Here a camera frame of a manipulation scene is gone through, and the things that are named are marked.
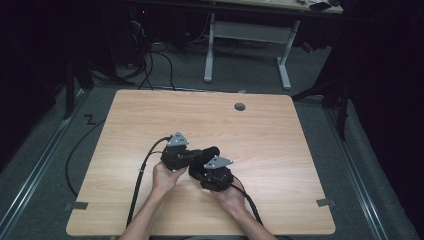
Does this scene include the black sock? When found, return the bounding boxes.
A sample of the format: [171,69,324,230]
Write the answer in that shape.
[188,145,221,183]

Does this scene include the light wooden desk top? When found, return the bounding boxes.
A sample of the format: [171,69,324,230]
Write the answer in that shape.
[213,0,344,15]

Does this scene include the black device on desk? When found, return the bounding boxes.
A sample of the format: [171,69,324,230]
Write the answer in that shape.
[308,1,333,12]

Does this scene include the person's right hand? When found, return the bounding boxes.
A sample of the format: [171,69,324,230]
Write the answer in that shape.
[211,179,248,216]

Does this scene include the long black floor cable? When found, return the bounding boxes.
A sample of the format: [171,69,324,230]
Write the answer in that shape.
[65,119,107,198]

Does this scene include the black computer tower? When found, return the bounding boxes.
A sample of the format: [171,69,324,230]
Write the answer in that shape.
[127,5,152,68]

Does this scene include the white metal desk frame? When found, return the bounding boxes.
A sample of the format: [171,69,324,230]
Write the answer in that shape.
[203,12,301,91]

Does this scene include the bundle of black floor cables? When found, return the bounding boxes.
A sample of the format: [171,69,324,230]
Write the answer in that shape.
[127,49,177,92]

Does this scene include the black metal stand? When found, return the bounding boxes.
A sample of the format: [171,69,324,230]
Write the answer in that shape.
[62,55,135,121]
[291,75,352,141]

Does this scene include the aluminium floor rail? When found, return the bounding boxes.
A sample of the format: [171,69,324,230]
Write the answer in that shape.
[324,106,390,240]
[0,88,88,235]

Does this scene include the left hand-held gripper black cable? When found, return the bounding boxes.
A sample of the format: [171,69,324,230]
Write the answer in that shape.
[125,135,173,228]

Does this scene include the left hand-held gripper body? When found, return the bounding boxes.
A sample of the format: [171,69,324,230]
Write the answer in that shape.
[160,131,195,172]

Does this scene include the person's left hand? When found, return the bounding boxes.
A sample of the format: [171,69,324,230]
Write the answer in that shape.
[152,161,188,194]

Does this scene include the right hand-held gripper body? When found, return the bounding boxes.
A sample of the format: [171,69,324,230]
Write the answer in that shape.
[199,155,235,193]

